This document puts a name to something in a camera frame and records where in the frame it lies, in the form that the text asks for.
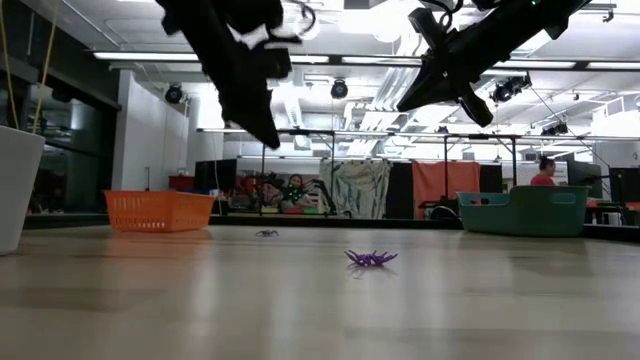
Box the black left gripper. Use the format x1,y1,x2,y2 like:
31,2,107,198
191,24,293,151

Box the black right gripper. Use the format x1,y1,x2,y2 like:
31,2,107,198
396,7,512,129

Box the black monitor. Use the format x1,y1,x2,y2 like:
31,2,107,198
567,159,604,199
194,158,238,194
608,167,640,204

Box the black ceiling spotlights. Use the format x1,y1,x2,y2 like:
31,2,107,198
540,121,570,137
489,73,533,105

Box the red cabinet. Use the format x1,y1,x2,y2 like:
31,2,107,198
168,174,197,193

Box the orange curtain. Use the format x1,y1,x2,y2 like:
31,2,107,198
412,160,482,219

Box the white patterned cloth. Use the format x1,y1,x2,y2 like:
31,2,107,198
319,158,393,220

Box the orange slotted plastic basket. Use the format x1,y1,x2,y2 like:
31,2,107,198
103,189,216,234

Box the person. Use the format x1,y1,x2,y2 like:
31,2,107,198
529,155,558,187

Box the teal plastic bin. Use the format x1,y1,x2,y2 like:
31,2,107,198
456,185,592,238

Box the white plastic bin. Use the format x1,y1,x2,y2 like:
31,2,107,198
0,124,47,257

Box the black background rig frame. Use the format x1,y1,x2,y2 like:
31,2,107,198
442,132,519,187
258,128,336,216

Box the black overhead camera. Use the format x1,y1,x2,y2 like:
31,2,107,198
329,78,350,100

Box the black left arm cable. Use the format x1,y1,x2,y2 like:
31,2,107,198
287,0,320,42

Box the yellow cable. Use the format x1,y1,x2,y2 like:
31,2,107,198
0,0,57,135

